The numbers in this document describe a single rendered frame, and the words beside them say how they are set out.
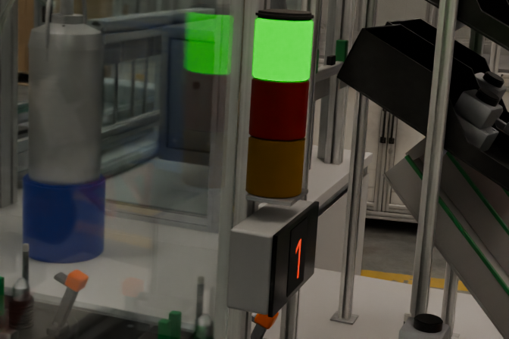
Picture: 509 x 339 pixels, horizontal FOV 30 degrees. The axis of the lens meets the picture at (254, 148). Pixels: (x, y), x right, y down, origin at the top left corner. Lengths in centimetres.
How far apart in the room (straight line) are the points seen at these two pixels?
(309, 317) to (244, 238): 85
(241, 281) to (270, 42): 20
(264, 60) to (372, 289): 104
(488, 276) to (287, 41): 54
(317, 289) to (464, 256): 57
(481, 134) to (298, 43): 49
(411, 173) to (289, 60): 48
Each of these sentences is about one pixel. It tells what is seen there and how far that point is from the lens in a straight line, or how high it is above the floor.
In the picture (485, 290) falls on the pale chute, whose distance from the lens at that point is 123.
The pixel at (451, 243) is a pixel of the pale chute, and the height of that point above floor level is 111.
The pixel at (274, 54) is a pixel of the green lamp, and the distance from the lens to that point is 78.
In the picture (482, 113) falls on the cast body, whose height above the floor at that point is 128.
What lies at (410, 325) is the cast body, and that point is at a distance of 103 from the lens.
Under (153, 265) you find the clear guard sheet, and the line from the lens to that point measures 69.
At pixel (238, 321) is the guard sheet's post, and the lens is 86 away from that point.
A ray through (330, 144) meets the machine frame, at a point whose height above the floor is 92.
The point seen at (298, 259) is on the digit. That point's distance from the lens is 84.
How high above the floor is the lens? 147
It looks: 12 degrees down
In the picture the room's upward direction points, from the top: 3 degrees clockwise
